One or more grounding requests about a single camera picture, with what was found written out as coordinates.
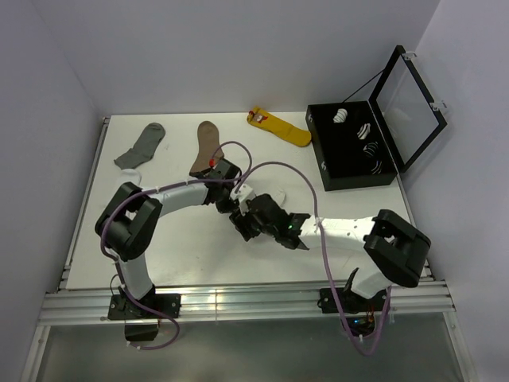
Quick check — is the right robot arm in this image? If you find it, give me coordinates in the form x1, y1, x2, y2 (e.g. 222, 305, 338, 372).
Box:
230, 191, 431, 310

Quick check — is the black storage box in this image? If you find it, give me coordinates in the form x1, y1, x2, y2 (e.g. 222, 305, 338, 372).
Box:
305, 101, 396, 191

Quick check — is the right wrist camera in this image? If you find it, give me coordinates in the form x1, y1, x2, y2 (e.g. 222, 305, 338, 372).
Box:
230, 183, 256, 214

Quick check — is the grey sock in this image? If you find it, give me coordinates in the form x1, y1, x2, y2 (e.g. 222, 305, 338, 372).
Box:
114, 123, 165, 170

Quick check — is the brown striped sock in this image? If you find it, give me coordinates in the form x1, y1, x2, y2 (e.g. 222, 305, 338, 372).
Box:
189, 121, 224, 177

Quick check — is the yellow sock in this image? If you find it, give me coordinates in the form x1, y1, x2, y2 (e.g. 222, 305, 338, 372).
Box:
247, 107, 312, 147

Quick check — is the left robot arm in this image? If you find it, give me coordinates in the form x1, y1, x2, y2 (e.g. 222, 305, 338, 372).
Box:
95, 159, 241, 318

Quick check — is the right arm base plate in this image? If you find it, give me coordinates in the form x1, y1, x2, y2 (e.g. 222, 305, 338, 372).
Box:
318, 286, 390, 314

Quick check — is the dark striped rolled sock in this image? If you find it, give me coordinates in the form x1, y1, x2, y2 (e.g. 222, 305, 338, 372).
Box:
363, 142, 379, 158

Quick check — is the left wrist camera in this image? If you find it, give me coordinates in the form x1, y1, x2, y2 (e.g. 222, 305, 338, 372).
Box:
208, 158, 222, 174

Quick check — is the dark rolled sock lower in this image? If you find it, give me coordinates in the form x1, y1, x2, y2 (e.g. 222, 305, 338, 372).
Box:
371, 159, 383, 174

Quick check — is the white sock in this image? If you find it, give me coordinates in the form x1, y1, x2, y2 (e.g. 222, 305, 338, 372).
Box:
332, 108, 348, 123
271, 188, 286, 207

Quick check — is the aluminium frame rail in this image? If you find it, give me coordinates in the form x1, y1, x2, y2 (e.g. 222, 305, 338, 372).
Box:
37, 279, 456, 326

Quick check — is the white rolled sock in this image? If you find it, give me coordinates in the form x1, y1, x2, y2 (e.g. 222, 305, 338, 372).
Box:
332, 108, 348, 123

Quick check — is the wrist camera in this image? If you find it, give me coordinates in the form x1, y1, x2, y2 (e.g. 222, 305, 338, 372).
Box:
230, 183, 256, 214
208, 158, 222, 174

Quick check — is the box lid with glass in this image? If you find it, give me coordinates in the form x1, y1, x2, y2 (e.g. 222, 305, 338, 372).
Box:
368, 45, 447, 173

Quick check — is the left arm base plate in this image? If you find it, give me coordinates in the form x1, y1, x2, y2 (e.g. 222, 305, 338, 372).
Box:
107, 294, 181, 321

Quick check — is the striped rolled sock upper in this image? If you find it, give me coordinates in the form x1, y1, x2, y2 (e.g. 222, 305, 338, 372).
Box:
357, 123, 371, 140

